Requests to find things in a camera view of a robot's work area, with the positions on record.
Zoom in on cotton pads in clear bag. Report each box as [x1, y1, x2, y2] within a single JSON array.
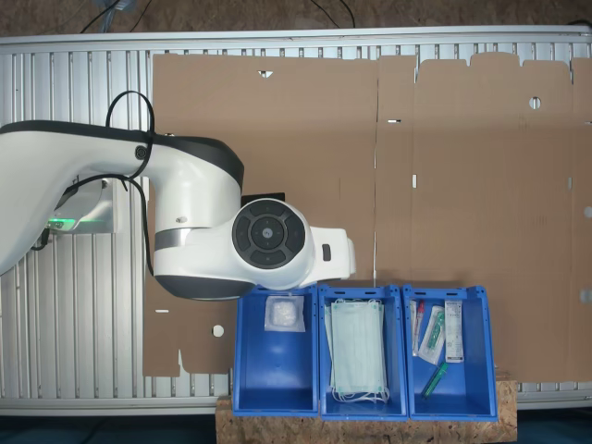
[[264, 295, 306, 333]]

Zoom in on blue bin with cotton bag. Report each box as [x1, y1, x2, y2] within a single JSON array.
[[232, 282, 320, 417]]

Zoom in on brown cardboard sheet with holes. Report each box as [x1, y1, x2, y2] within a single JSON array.
[[142, 53, 383, 379]]

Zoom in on stack of pale face masks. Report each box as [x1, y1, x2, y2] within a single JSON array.
[[322, 298, 391, 403]]

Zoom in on red-capped tube in clear packet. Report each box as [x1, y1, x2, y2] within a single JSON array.
[[410, 299, 426, 357]]

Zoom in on blue bin with masks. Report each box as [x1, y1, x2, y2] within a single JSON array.
[[315, 284, 409, 421]]

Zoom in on green cannula in clear packet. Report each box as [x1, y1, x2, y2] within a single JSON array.
[[418, 304, 446, 364]]

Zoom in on brown cardboard sheet with flaps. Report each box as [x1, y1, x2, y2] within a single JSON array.
[[375, 51, 592, 384]]

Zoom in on long white printed packet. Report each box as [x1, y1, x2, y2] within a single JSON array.
[[444, 299, 465, 364]]

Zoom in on loose green capped needle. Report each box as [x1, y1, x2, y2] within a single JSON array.
[[421, 362, 449, 401]]

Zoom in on chipboard plank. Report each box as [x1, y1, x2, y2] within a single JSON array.
[[215, 369, 518, 443]]

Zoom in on blue bin with small packets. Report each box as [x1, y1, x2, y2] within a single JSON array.
[[401, 284, 499, 421]]

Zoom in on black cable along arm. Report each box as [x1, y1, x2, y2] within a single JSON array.
[[73, 90, 157, 278]]

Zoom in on black cables at robot base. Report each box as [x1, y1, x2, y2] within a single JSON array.
[[30, 225, 53, 253]]

